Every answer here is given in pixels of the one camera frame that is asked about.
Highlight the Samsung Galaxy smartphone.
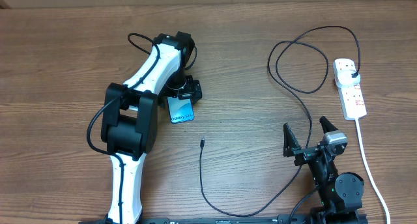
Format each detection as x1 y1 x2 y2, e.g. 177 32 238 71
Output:
167 97 194 124

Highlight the white charger plug adapter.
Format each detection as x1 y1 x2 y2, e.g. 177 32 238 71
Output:
335 70 361 88

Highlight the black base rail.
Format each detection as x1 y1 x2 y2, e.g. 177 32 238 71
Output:
78 213 369 224

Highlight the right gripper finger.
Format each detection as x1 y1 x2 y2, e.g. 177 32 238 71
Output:
319 116 338 133
283 123 302 157

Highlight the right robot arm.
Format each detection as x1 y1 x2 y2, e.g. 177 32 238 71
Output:
278 117 367 223

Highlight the white power strip cord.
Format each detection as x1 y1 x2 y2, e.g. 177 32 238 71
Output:
354 118 392 224

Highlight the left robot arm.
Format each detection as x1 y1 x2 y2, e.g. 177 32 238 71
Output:
99 32 202 223

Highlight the black USB charging cable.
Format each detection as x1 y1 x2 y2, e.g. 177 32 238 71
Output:
199 25 362 217

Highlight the white power strip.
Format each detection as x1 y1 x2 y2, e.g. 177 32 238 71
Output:
333 58 367 120

